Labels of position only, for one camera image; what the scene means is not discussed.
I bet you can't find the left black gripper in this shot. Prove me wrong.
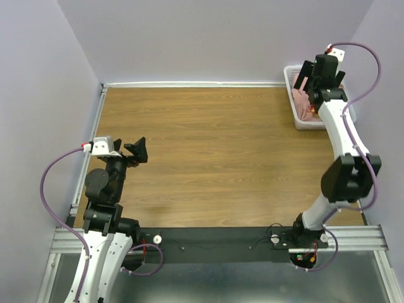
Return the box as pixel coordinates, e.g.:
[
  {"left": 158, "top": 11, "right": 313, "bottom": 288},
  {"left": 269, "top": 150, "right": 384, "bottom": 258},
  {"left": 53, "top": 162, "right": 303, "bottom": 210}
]
[{"left": 106, "top": 136, "right": 148, "bottom": 201}]

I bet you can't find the pink printed t shirt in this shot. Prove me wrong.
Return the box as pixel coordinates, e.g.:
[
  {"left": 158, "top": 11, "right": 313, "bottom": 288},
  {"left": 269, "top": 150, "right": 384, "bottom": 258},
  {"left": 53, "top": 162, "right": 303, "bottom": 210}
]
[{"left": 291, "top": 74, "right": 321, "bottom": 122}]

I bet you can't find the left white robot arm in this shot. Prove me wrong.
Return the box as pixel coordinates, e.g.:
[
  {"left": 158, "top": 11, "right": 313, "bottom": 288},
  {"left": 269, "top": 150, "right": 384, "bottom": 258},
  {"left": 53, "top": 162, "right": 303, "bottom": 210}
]
[{"left": 65, "top": 136, "right": 148, "bottom": 302}]

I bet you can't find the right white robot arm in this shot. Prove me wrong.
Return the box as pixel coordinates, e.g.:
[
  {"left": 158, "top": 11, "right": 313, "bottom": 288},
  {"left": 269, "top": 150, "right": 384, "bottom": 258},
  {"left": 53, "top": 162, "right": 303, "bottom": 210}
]
[{"left": 290, "top": 54, "right": 382, "bottom": 247}]

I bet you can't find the white plastic basket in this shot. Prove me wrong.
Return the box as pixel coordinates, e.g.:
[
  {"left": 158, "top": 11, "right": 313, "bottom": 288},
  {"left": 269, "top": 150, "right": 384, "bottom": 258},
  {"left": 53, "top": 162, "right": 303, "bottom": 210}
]
[{"left": 283, "top": 65, "right": 347, "bottom": 131}]

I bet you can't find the white back edge strip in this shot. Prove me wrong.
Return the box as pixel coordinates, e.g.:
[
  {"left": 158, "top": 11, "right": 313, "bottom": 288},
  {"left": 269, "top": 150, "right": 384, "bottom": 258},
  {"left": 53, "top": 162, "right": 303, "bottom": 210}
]
[{"left": 102, "top": 81, "right": 286, "bottom": 88}]

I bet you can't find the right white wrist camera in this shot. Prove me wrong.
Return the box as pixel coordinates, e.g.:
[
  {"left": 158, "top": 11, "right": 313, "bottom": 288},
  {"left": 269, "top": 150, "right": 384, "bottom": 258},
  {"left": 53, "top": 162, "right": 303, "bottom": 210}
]
[{"left": 324, "top": 44, "right": 345, "bottom": 69}]

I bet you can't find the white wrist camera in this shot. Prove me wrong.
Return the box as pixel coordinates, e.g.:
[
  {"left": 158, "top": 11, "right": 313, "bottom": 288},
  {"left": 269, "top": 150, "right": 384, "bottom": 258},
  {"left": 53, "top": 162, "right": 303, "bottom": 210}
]
[
  {"left": 324, "top": 44, "right": 345, "bottom": 69},
  {"left": 91, "top": 136, "right": 115, "bottom": 157}
]

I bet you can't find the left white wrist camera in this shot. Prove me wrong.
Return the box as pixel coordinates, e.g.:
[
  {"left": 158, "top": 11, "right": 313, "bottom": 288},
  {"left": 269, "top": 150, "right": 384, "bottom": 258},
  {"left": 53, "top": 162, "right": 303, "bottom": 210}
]
[{"left": 91, "top": 136, "right": 115, "bottom": 157}]

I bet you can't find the aluminium left side rail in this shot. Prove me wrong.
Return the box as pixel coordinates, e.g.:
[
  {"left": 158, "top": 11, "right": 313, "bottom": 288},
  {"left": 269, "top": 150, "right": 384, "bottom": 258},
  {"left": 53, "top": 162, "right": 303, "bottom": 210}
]
[{"left": 66, "top": 87, "right": 107, "bottom": 227}]

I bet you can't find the aluminium rail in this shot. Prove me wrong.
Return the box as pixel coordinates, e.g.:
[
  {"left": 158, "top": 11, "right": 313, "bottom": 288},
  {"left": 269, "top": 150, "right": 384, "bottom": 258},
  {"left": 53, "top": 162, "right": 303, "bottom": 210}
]
[
  {"left": 50, "top": 224, "right": 389, "bottom": 254},
  {"left": 66, "top": 87, "right": 107, "bottom": 227}
]

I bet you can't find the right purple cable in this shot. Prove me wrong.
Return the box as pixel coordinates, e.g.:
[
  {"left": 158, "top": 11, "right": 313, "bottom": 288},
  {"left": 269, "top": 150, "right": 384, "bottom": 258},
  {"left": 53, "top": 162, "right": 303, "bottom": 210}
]
[{"left": 295, "top": 42, "right": 383, "bottom": 273}]

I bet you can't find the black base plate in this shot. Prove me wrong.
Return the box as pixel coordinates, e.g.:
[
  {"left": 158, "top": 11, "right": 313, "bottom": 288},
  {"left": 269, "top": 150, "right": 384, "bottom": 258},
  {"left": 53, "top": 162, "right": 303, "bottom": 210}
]
[{"left": 137, "top": 223, "right": 328, "bottom": 264}]

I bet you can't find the aluminium front rail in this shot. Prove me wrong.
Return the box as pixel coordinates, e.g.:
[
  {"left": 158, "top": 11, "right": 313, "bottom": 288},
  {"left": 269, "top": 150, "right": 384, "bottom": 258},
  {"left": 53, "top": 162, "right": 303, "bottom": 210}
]
[{"left": 50, "top": 224, "right": 389, "bottom": 254}]

